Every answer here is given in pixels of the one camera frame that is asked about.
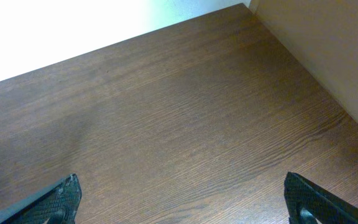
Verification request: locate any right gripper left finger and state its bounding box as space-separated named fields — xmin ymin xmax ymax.
xmin=0 ymin=174 xmax=82 ymax=224

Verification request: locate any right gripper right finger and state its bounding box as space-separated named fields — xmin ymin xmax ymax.
xmin=284 ymin=172 xmax=358 ymax=224

